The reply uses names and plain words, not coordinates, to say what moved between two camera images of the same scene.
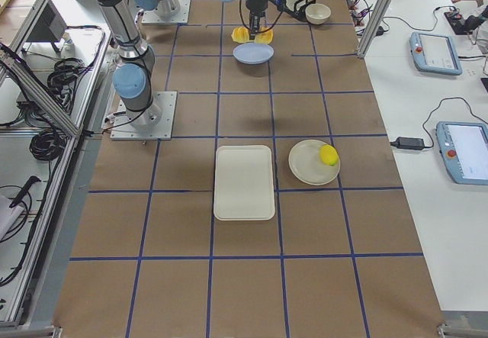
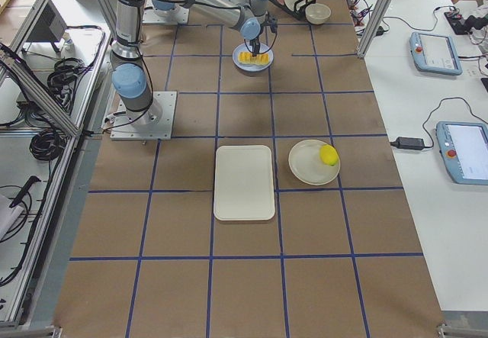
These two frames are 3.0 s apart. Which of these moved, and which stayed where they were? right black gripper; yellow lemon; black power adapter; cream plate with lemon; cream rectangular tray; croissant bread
Moved: croissant bread; right black gripper
Stayed: black power adapter; cream rectangular tray; cream plate with lemon; yellow lemon
